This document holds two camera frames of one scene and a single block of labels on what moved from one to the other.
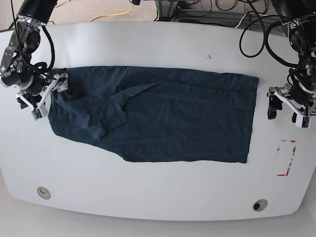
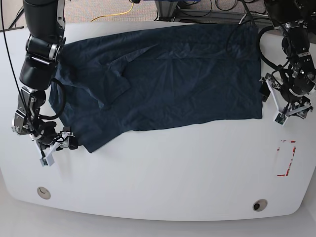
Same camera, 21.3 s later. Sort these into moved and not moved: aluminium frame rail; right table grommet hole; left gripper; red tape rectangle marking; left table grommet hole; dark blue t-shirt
Moved: dark blue t-shirt; left gripper
Not moved: aluminium frame rail; left table grommet hole; red tape rectangle marking; right table grommet hole
